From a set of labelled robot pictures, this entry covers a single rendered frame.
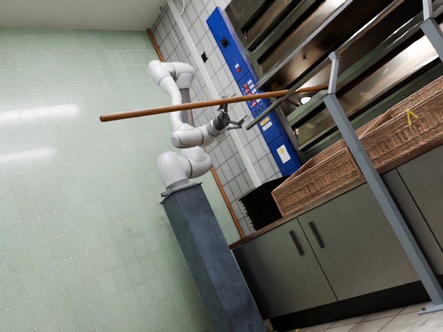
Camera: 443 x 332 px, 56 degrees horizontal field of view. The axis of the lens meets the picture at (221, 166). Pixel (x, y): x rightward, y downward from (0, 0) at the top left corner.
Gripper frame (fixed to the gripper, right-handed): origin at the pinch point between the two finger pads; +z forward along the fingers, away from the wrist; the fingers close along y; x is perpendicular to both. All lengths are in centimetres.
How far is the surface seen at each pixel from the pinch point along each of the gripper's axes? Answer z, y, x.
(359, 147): 48, 51, -1
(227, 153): -88, -5, -63
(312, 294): -19, 103, -6
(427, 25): 94, 27, 1
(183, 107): 7.0, 1.0, 42.2
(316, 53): 20, -17, -60
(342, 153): 33, 48, -11
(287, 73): -2, -18, -55
